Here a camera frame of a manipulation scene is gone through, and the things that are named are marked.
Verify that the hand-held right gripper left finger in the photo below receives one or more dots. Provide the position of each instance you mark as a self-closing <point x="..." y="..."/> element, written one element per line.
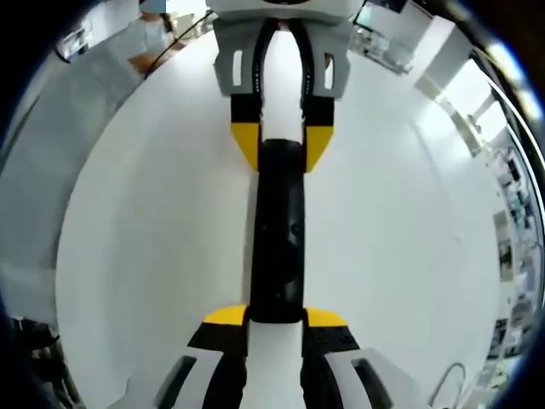
<point x="217" y="366"/>

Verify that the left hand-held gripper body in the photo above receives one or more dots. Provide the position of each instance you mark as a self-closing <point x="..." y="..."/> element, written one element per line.
<point x="238" y="9"/>

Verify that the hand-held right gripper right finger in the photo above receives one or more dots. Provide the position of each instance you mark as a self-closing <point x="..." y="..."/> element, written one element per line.
<point x="336" y="366"/>

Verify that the black remote control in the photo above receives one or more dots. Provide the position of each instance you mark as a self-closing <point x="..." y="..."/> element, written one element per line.
<point x="277" y="221"/>

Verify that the white square pillar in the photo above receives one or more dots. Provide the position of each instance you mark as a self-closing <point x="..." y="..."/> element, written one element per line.
<point x="460" y="55"/>

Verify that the dark object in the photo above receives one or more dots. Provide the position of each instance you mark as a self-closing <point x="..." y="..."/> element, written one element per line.
<point x="47" y="362"/>

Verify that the wall shelves with items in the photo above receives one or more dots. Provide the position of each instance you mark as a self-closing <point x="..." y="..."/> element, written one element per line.
<point x="517" y="238"/>

